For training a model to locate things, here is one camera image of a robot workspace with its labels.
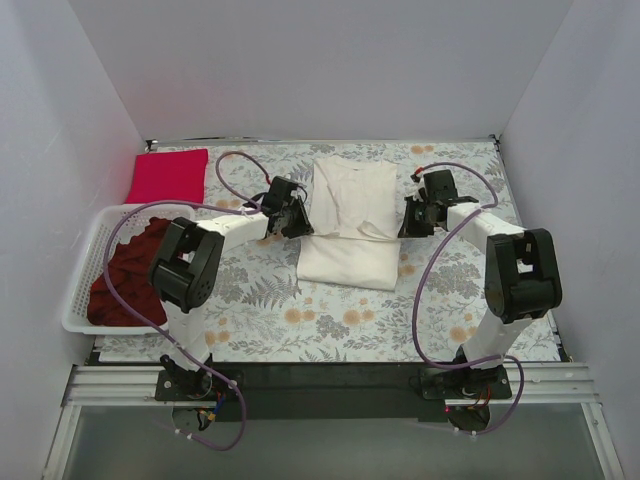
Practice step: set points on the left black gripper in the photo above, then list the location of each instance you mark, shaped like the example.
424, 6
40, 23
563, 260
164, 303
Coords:
294, 220

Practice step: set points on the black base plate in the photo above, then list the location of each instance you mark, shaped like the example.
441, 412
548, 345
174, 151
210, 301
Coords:
311, 391

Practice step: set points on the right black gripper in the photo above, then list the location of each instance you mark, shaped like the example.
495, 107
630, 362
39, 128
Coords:
415, 218

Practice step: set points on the dark red t shirt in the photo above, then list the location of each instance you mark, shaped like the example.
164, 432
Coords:
128, 270

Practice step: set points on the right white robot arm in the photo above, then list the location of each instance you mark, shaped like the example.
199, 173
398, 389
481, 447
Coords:
521, 283

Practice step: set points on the white t shirt red print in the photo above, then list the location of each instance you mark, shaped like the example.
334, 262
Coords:
353, 214

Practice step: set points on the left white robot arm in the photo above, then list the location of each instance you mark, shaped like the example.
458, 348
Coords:
184, 270

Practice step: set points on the aluminium frame rail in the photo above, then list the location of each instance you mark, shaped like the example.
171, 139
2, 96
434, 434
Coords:
119, 385

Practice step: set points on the folded pink t shirt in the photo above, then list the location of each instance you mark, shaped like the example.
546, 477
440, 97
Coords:
169, 176

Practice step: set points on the white plastic basket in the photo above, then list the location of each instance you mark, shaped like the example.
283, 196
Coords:
90, 267

